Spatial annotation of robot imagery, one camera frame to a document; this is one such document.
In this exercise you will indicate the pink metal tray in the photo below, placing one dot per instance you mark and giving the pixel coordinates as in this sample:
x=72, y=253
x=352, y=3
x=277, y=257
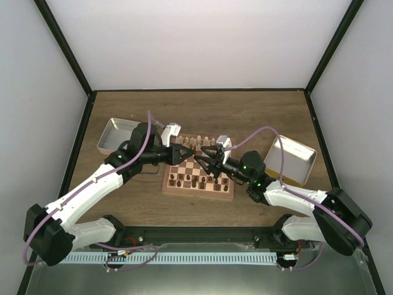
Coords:
x=115, y=132

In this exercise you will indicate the light blue cable duct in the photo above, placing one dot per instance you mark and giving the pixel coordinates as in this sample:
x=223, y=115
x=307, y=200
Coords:
x=167, y=258

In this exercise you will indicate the wooden chess board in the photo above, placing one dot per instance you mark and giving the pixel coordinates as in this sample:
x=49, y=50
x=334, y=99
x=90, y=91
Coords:
x=190, y=178

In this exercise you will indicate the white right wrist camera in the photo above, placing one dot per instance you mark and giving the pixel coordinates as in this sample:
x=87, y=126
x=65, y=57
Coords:
x=224, y=144

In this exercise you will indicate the gold metal tray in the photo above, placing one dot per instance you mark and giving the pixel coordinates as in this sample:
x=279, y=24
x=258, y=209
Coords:
x=298, y=161

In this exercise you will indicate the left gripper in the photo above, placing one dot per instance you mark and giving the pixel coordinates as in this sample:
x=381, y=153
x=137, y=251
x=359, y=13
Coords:
x=175, y=158

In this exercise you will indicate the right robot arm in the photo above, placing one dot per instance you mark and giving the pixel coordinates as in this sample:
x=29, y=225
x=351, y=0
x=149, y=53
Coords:
x=328, y=216

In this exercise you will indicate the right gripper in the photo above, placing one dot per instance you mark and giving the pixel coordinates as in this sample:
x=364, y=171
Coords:
x=215, y=161

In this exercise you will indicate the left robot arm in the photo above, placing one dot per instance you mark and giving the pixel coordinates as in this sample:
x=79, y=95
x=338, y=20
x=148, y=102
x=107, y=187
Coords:
x=52, y=231

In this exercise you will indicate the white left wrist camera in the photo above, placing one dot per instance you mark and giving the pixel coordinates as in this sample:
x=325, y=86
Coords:
x=170, y=130

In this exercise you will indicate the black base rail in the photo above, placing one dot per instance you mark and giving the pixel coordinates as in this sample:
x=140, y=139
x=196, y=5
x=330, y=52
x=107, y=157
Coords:
x=259, y=237

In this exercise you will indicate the black enclosure frame post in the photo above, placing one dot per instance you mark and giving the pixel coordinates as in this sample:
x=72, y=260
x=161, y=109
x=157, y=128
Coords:
x=63, y=44

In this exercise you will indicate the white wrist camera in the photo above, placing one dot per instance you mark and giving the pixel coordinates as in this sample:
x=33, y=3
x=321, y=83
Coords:
x=170, y=130
x=224, y=144

